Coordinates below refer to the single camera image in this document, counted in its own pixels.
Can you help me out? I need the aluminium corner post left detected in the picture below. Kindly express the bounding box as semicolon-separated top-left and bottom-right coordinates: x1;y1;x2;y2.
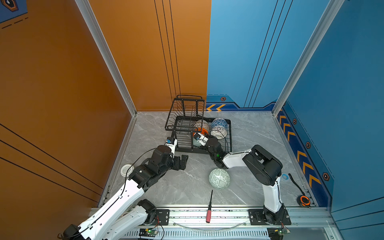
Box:
75;0;137;117

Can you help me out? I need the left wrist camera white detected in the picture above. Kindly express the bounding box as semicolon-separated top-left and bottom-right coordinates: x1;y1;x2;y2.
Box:
165;137;178;154

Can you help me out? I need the orange black tape measure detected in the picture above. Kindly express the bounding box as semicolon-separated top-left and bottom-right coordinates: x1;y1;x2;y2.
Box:
288;173;311;208

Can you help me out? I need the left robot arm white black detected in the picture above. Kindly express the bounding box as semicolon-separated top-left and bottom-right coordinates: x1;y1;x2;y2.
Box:
58;145;189;240

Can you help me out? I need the red handled screwdriver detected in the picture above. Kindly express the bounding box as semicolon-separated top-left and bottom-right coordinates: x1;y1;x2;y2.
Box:
206;191;213;224

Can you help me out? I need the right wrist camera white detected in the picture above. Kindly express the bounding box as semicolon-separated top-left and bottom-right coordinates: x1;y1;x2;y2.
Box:
193;135;208;144

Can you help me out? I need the white maroon patterned bowl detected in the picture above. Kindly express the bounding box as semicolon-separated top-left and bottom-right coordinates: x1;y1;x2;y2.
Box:
211;126;228;140

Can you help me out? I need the beige brown patterned bowl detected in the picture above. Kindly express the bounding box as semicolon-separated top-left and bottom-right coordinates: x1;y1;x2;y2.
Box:
194;120;210;132

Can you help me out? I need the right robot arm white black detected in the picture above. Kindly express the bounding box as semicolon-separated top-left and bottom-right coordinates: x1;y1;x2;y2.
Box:
205;137;292;225

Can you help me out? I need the blue triangle patterned bowl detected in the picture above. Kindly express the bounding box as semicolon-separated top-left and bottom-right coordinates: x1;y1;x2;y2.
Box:
211;118;228;129

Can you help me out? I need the aluminium corner post right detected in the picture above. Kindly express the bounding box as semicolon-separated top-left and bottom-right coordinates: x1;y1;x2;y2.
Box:
272;0;345;117

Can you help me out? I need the black wire dish rack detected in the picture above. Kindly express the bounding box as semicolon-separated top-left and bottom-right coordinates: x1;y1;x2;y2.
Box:
165;95;233;154

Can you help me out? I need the orange bowl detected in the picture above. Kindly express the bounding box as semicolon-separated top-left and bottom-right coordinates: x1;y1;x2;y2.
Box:
194;128;209;136

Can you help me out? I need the mint green bowl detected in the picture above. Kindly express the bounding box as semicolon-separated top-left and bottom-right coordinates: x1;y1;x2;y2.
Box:
193;139;205;148

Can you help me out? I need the clear cable loop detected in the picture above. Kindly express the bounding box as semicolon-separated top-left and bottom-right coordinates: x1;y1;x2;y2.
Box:
171;221;248;232

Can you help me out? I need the green white patterned bowl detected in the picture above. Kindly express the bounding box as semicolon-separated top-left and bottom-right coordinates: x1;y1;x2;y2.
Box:
209;169;231;190

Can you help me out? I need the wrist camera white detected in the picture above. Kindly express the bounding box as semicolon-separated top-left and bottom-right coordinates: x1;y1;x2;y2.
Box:
193;135;208;144
165;137;178;154

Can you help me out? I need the aluminium corner post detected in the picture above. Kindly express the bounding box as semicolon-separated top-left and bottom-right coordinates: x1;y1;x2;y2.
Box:
75;0;137;117
272;0;345;117

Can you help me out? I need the green circuit board left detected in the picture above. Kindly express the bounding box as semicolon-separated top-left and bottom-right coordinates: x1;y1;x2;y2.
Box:
139;229;159;239

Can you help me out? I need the white tape roll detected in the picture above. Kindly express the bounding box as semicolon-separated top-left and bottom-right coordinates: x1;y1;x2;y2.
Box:
121;164;134;178

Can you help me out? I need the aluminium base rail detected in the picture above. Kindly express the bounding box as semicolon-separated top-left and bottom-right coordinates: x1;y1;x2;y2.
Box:
118;205;343;240

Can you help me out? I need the circuit board right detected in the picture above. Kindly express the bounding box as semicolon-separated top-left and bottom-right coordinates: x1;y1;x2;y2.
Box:
267;225;291;240

